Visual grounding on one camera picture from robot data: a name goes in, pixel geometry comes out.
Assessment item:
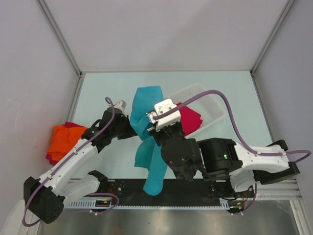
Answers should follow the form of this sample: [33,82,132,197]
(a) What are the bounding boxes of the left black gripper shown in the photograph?
[110,111,147,140]

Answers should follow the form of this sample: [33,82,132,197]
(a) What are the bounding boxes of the teal t shirt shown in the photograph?
[130,86,167,196]

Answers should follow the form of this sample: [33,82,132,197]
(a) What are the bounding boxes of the white plastic mesh basket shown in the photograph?
[169,83,225,138]

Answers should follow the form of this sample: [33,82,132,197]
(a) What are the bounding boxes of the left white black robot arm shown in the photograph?
[23,107,136,224]

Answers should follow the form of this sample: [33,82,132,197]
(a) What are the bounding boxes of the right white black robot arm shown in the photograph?
[148,122,300,196]

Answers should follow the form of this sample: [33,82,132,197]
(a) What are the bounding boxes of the red t shirt in basket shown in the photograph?
[179,106,203,137]

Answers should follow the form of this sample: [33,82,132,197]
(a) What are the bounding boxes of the magenta t shirt on table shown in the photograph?
[45,121,86,166]

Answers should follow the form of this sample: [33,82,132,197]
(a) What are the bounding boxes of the orange t shirt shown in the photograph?
[47,124,89,162]

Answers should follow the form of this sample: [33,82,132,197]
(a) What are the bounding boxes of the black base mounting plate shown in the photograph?
[108,179,254,205]

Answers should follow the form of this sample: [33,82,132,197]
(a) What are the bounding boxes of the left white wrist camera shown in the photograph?
[114,100,127,115]

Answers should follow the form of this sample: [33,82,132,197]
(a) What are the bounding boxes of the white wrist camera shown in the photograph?
[114,100,127,115]
[147,98,181,132]

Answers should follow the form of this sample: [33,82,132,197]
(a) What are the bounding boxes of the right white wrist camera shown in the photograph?
[147,98,181,132]

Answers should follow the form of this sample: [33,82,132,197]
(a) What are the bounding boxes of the white slotted cable duct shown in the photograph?
[65,197,244,210]

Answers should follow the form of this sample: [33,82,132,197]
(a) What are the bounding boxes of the aluminium frame rail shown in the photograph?
[256,180,302,200]

